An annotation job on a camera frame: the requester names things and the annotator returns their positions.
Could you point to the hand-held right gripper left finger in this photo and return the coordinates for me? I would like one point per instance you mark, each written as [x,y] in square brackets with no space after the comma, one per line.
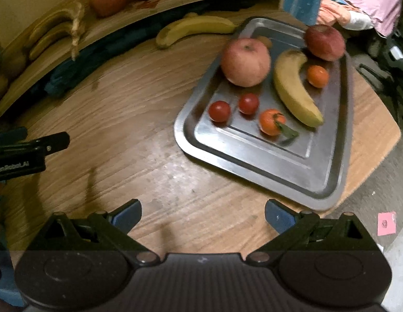
[128,215]

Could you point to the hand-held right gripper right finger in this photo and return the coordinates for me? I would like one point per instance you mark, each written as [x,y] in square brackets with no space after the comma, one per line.
[279,218]

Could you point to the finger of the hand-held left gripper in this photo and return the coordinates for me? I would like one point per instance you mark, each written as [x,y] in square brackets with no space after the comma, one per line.
[12,135]
[42,144]

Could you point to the metal tray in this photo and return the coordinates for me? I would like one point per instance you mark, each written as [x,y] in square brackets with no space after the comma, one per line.
[253,156]

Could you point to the tangerine with green leaf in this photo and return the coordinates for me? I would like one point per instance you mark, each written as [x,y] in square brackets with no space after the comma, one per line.
[271,122]

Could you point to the red cherry tomato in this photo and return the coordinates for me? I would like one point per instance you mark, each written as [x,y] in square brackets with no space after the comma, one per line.
[248,104]
[219,111]

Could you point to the spotted ripe banana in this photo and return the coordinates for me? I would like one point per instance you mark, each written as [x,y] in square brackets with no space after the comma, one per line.
[292,91]

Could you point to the small plain tangerine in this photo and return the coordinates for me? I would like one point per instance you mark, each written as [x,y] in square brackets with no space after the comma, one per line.
[317,76]

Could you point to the pale pink apple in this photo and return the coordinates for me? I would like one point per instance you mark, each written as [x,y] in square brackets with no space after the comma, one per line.
[245,62]

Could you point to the small yellowish round fruit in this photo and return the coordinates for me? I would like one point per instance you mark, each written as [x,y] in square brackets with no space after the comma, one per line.
[265,41]

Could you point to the dark red apple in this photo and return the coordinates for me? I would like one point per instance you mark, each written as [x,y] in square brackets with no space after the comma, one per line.
[325,43]

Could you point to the yellowish fruit pile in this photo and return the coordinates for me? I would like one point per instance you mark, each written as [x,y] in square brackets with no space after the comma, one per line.
[6,68]

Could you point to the pink paper slip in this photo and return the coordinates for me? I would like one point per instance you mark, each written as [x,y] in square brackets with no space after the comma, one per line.
[386,223]

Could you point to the light blue cloth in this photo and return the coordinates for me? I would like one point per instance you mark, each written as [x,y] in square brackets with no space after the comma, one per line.
[3,279]

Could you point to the small banana bunch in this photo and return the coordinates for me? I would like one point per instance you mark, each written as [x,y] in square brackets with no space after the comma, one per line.
[55,29]

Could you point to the wooden shelf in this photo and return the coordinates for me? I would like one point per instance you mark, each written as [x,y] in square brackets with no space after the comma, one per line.
[25,3]

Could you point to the yellow banana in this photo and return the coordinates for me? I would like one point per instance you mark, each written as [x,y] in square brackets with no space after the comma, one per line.
[195,27]

